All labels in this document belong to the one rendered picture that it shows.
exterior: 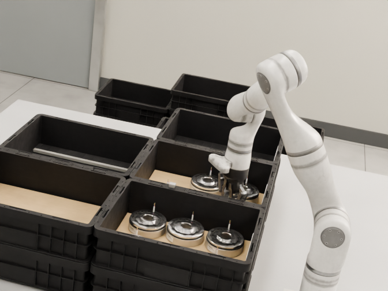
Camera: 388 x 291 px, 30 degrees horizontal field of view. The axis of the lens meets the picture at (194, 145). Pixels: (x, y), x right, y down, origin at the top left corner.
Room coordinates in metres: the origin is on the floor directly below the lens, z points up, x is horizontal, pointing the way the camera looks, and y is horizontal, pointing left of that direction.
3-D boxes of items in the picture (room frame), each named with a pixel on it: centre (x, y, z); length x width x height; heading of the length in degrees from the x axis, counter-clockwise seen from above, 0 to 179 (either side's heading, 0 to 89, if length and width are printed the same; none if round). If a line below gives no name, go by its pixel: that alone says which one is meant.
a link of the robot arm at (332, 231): (1.60, -0.38, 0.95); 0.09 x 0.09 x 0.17; 85
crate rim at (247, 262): (1.64, 0.00, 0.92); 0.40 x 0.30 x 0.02; 81
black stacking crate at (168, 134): (2.24, -0.09, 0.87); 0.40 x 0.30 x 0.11; 81
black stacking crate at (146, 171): (1.94, -0.05, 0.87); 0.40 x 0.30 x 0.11; 81
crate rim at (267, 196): (1.94, -0.05, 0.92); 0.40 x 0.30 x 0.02; 81
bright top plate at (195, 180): (2.01, -0.06, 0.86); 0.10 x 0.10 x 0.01
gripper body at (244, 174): (1.88, -0.13, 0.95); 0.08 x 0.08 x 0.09
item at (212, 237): (1.69, -0.12, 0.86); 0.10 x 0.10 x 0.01
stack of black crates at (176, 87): (3.61, -0.06, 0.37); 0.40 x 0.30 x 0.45; 82
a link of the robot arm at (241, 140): (1.88, -0.14, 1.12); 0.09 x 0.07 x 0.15; 103
